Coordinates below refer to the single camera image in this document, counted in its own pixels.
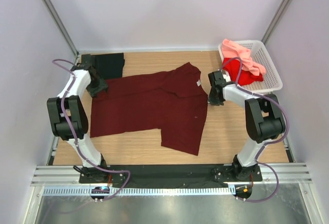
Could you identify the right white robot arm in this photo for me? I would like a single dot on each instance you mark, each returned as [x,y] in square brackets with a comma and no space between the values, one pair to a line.
[263,117]

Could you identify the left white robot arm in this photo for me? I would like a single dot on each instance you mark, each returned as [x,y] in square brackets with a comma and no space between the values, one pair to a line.
[68,118]

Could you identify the dark red t shirt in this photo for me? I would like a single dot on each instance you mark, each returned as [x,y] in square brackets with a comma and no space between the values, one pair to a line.
[172,101]

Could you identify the bright red t shirt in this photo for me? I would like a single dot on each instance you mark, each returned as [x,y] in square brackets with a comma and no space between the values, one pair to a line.
[246,77]

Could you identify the left aluminium frame post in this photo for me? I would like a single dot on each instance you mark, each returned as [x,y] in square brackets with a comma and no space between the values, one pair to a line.
[57,20]

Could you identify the white plastic basket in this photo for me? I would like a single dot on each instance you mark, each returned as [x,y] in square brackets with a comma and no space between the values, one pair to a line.
[272,81]

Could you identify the folded black t shirt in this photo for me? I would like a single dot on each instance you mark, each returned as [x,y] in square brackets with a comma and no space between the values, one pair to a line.
[110,66]

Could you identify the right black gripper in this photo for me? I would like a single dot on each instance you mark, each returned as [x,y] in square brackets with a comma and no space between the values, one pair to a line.
[213,101]

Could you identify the pink t shirt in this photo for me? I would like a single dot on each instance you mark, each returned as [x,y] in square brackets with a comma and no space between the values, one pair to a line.
[231,49]

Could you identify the aluminium front rail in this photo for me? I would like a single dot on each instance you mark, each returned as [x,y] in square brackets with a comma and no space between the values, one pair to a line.
[62,175]

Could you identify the right aluminium frame post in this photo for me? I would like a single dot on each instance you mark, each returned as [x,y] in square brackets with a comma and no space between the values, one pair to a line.
[275,20]

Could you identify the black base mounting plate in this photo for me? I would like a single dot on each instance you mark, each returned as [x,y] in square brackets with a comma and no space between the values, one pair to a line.
[179,176]

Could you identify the white slotted cable duct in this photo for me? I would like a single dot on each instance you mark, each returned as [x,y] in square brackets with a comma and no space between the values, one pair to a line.
[103,191]

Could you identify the aluminium frame post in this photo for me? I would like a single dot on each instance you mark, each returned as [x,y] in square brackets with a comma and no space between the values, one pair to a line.
[275,20]
[57,20]

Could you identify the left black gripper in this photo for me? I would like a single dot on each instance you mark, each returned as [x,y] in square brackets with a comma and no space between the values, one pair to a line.
[102,86]

